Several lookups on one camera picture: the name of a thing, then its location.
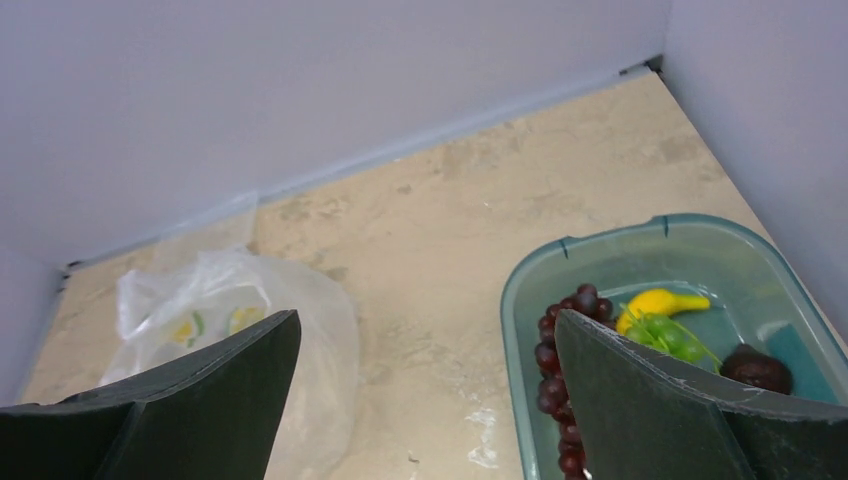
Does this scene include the clear printed plastic bag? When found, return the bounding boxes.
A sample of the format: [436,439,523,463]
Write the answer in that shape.
[99,247,360,479]

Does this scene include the yellow fake banana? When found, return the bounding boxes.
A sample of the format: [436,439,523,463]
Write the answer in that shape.
[616,288,711,335]

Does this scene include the green fake grapes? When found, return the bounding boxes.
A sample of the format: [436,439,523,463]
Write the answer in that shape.
[616,305,721,373]

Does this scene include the dark fake plum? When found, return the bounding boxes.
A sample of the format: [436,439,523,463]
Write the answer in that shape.
[719,343,794,395]

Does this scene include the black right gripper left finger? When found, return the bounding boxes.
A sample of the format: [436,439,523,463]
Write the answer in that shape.
[1,310,301,479]

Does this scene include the dark purple fake grapes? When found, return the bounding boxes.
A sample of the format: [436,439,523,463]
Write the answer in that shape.
[534,283,614,479]

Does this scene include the teal translucent plastic tub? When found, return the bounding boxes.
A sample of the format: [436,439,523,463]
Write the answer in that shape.
[500,214,847,479]

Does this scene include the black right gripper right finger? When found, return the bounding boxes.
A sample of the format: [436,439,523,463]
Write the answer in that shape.
[555,310,847,479]

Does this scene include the clear plastic screw organizer box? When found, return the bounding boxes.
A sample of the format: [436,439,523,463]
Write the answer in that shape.
[148,192,259,273]

